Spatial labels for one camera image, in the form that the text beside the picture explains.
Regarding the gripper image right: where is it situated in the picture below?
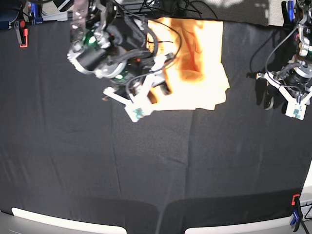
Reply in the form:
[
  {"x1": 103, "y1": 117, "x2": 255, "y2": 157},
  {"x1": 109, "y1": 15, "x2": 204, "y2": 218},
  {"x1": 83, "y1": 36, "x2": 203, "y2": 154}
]
[{"x1": 256, "y1": 63, "x2": 312, "y2": 106}]

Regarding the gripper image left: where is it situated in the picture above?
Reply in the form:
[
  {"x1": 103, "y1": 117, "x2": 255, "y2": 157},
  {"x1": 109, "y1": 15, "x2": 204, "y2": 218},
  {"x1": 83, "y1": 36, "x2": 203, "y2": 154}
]
[{"x1": 102, "y1": 53, "x2": 174, "y2": 106}]

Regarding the yellow t-shirt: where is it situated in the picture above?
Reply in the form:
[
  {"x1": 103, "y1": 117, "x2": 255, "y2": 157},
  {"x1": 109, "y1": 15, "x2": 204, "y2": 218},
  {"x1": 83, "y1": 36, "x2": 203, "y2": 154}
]
[{"x1": 148, "y1": 18, "x2": 230, "y2": 111}]

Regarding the black table cloth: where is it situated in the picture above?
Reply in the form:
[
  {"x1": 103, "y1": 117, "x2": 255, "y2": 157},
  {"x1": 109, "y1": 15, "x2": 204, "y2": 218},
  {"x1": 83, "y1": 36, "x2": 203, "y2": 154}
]
[{"x1": 0, "y1": 22, "x2": 312, "y2": 234}]

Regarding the blue clamp top right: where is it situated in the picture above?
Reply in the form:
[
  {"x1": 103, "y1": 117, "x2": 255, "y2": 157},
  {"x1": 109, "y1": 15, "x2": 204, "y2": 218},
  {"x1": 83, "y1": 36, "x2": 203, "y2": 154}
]
[{"x1": 281, "y1": 0, "x2": 294, "y2": 28}]

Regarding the blue clamp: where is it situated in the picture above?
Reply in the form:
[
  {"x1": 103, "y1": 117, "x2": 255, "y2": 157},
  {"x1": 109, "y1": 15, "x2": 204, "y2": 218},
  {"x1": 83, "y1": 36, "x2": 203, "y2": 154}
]
[
  {"x1": 290, "y1": 203, "x2": 302, "y2": 233},
  {"x1": 281, "y1": 0, "x2": 294, "y2": 28},
  {"x1": 28, "y1": 2, "x2": 43, "y2": 24}
]

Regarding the red black clamp bottom right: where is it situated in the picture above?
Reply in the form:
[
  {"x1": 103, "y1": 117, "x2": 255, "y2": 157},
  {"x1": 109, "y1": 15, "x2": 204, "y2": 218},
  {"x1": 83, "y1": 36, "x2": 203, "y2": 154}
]
[{"x1": 292, "y1": 194, "x2": 300, "y2": 206}]

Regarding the red black clamp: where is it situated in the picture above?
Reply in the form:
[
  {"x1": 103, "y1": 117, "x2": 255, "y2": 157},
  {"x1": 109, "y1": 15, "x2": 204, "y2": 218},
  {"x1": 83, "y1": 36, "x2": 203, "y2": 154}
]
[
  {"x1": 13, "y1": 20, "x2": 28, "y2": 48},
  {"x1": 292, "y1": 194, "x2": 300, "y2": 206}
]

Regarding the blue clamp top left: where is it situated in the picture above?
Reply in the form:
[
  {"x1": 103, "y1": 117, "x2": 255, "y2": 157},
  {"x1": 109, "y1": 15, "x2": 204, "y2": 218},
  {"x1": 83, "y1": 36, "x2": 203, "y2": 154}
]
[{"x1": 28, "y1": 2, "x2": 43, "y2": 24}]

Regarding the blue clamp bottom right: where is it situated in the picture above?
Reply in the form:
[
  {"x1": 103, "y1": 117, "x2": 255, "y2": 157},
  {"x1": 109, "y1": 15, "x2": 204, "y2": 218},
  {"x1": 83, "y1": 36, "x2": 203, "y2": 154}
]
[{"x1": 290, "y1": 203, "x2": 302, "y2": 233}]

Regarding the red black clamp top left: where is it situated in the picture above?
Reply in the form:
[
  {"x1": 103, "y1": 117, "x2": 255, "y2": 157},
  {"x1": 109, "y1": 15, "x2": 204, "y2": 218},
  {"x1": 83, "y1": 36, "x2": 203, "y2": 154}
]
[{"x1": 13, "y1": 20, "x2": 28, "y2": 48}]

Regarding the black cable bundle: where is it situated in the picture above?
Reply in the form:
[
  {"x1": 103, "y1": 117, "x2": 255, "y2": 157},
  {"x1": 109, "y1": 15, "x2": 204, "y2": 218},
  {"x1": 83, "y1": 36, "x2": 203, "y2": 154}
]
[{"x1": 117, "y1": 0, "x2": 220, "y2": 20}]

